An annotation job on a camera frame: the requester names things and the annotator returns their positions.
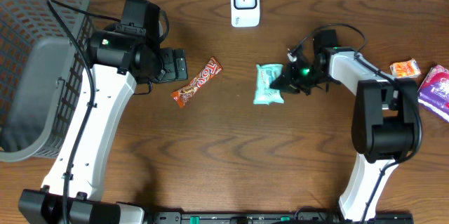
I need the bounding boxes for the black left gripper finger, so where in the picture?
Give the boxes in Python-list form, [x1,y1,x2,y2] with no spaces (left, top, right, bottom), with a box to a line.
[174,49,188,80]
[161,48,175,82]

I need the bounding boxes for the teal wet wipes pack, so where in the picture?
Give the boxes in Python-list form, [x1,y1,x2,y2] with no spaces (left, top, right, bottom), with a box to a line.
[253,64,284,105]

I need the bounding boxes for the orange brown candy bar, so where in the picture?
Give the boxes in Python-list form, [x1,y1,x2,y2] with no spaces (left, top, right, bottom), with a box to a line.
[171,57,222,108]

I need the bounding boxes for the orange white tissue pack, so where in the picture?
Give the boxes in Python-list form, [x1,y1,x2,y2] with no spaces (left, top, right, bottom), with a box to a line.
[389,58,421,78]

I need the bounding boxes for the purple Carefree pad pack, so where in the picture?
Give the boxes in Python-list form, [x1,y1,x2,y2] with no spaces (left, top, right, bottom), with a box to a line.
[418,65,448,121]

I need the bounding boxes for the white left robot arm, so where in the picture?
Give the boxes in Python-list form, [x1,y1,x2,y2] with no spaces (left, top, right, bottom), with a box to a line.
[18,0,187,223]

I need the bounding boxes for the white barcode scanner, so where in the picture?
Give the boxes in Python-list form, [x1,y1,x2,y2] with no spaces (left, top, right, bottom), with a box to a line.
[230,0,261,27]

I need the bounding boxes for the grey plastic basket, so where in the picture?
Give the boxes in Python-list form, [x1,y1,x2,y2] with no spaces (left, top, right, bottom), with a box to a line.
[1,0,94,162]

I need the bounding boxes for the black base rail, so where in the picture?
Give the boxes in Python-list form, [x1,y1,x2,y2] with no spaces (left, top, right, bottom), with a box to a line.
[143,211,415,224]

